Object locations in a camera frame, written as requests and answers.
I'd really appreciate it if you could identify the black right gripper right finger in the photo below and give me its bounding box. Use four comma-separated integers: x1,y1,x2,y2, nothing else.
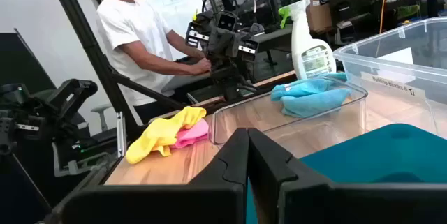
247,128,447,224

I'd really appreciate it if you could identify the teal plastic bin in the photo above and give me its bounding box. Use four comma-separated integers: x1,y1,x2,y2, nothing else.
246,123,447,224

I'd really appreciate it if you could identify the yellow microfiber towel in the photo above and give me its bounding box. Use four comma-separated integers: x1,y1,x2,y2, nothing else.
125,106,207,165

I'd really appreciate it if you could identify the pink microfiber towel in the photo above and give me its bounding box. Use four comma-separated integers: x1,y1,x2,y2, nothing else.
170,118,210,149

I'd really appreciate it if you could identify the small clear plastic bin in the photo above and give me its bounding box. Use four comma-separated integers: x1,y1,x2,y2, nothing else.
208,75,369,158

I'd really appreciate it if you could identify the grey office chair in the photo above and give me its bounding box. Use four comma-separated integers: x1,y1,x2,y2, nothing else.
91,103,112,133

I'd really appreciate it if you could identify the blue microfiber towel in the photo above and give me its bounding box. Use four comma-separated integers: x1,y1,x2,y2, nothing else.
270,73,352,119

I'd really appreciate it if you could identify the black flat panel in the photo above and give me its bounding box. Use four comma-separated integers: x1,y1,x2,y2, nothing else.
0,28,57,94

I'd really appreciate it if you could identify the white whiteboard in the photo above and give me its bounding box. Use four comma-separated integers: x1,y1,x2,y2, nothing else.
145,0,204,61

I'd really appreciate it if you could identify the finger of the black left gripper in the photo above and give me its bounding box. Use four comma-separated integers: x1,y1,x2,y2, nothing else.
225,31,242,68
208,30,226,67

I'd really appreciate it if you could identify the large clear plastic bin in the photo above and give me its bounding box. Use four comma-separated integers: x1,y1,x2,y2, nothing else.
333,17,447,140

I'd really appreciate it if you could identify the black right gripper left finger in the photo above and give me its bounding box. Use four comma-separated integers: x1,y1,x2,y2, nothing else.
45,128,249,224

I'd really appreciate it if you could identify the yellow hanging cable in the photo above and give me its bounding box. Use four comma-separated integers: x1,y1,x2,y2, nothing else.
379,0,389,35

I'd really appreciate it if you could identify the person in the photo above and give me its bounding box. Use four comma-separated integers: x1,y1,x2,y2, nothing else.
94,0,213,124

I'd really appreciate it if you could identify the grey desk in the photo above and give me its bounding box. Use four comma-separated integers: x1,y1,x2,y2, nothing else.
160,71,214,95

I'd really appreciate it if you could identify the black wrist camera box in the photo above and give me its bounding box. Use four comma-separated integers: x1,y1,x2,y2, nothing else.
217,11,240,32

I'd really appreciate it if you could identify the silver metal bracket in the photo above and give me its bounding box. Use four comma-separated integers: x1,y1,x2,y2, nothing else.
116,111,127,158

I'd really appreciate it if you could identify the brown cardboard box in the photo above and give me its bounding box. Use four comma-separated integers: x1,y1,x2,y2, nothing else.
300,0,333,33

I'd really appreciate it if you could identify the white spray bottle green trigger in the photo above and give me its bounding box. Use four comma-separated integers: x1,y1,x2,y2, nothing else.
278,0,338,81

